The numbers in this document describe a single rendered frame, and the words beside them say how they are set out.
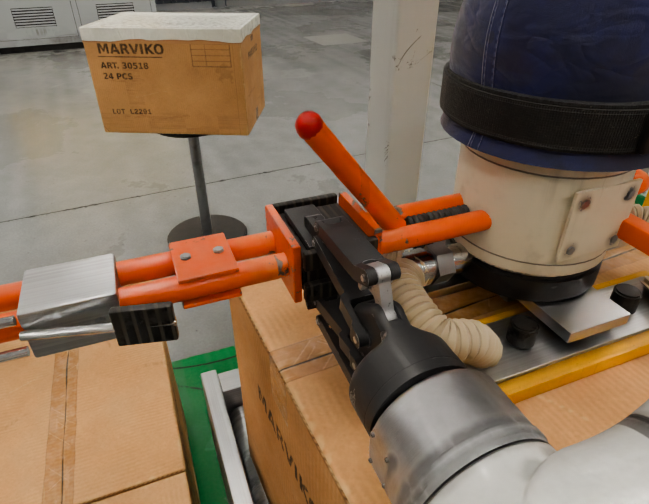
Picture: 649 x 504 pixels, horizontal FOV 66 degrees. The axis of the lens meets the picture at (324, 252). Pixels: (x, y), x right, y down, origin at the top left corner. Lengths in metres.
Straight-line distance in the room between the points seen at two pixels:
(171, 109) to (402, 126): 0.97
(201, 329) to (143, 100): 0.93
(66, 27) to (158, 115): 5.61
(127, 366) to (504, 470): 0.98
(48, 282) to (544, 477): 0.37
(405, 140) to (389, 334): 1.34
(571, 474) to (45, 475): 0.91
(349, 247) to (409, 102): 1.25
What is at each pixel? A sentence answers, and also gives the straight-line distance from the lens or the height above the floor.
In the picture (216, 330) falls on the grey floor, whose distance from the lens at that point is 2.02.
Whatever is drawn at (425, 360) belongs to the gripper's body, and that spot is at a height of 1.11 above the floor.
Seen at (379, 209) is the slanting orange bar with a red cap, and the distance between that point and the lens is 0.46.
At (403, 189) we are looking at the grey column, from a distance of 1.70.
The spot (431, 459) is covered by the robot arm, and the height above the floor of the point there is 1.11.
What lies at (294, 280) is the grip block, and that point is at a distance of 0.43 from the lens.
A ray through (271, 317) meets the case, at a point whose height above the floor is 0.95.
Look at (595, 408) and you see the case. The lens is 0.55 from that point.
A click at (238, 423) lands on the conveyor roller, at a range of 1.00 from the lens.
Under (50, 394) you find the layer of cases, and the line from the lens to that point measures 1.17.
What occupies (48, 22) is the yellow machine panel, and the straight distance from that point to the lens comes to 7.71.
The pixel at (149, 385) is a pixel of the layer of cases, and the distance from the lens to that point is 1.11.
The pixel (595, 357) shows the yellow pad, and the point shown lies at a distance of 0.57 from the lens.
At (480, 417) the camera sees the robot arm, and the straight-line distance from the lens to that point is 0.28.
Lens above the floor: 1.32
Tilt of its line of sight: 33 degrees down
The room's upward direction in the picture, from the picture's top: straight up
